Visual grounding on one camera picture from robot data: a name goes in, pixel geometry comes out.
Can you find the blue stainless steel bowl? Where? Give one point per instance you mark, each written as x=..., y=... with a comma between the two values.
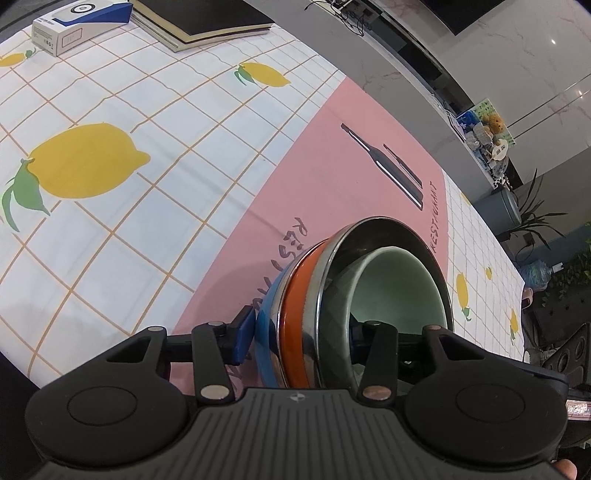
x=267, y=337

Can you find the blue water bottle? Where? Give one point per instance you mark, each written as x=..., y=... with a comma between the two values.
x=535, y=274

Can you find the dark leaf potted plant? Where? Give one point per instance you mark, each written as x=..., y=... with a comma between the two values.
x=535, y=220

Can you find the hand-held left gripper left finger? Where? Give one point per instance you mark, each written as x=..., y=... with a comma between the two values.
x=242, y=337

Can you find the person's right hand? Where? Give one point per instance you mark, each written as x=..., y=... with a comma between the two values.
x=565, y=470

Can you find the bushy green plant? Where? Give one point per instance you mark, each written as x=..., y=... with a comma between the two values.
x=577, y=272

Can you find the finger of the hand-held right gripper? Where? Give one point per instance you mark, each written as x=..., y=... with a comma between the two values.
x=577, y=350

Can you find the beige small heater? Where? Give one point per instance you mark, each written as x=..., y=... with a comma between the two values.
x=526, y=295

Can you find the lemon print checked tablecloth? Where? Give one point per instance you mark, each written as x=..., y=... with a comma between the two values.
x=161, y=115

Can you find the white and blue box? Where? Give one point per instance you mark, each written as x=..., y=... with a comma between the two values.
x=60, y=32

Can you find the pink printed placemat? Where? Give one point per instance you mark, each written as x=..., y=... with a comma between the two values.
x=300, y=161

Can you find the black television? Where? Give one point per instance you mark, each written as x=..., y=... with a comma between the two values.
x=485, y=11

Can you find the white round sign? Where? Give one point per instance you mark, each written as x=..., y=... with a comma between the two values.
x=501, y=150

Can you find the brown teddy bear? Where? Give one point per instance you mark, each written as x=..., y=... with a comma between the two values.
x=495, y=122

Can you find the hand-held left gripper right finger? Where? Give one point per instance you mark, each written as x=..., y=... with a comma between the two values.
x=378, y=350

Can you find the orange stainless steel bowl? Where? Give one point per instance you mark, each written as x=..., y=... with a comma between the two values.
x=295, y=332

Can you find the black notebook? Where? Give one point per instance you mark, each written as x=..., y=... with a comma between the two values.
x=207, y=14

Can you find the grey trash can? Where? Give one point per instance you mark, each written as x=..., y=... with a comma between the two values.
x=501, y=212

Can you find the green ceramic bowl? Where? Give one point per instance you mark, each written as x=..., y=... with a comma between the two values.
x=397, y=286

